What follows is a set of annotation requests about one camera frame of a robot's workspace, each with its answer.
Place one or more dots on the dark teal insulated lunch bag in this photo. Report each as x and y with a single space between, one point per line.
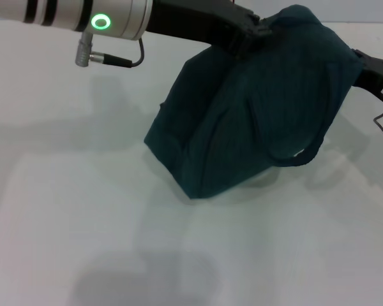
261 111

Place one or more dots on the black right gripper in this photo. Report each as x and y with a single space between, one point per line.
376 76

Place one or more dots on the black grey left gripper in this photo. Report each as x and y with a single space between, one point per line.
198 20

